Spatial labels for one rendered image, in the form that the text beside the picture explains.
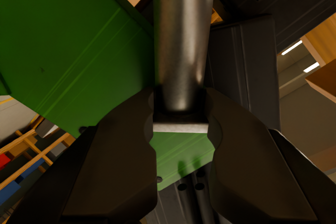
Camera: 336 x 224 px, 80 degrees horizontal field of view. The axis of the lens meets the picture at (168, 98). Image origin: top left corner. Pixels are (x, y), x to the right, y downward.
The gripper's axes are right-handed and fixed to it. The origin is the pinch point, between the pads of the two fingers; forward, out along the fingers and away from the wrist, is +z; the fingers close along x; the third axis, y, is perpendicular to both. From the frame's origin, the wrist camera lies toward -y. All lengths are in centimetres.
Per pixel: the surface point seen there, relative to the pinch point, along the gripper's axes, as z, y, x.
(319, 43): 67, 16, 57
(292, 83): 572, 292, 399
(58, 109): 2.5, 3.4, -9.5
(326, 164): 145, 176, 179
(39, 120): 15.0, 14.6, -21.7
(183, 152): 2.4, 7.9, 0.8
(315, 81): 42, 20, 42
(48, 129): 14.5, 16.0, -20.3
